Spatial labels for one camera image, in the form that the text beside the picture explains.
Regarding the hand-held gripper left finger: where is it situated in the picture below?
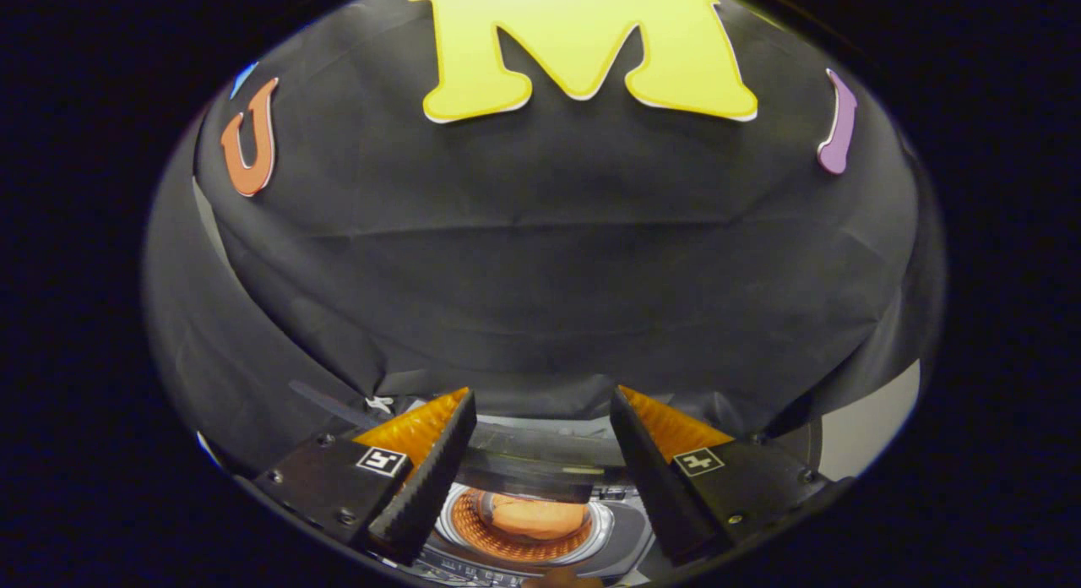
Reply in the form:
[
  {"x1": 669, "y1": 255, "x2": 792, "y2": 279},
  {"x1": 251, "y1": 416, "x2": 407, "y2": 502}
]
[{"x1": 249, "y1": 388, "x2": 478, "y2": 566}]

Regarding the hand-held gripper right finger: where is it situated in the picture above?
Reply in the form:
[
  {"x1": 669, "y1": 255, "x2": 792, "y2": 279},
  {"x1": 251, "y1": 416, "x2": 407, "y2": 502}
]
[{"x1": 610, "y1": 385, "x2": 854, "y2": 566}]

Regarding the grey washing machine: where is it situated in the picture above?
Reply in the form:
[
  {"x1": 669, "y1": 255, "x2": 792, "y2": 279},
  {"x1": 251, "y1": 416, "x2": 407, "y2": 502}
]
[{"x1": 414, "y1": 415, "x2": 676, "y2": 587}]

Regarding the dark washing machine lid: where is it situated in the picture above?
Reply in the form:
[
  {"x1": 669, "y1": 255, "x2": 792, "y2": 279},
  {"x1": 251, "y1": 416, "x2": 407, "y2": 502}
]
[{"x1": 460, "y1": 421, "x2": 627, "y2": 504}]

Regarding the orange polo shirt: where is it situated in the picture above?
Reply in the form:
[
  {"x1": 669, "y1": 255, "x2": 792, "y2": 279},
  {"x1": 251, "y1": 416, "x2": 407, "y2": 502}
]
[{"x1": 490, "y1": 493, "x2": 589, "y2": 541}]

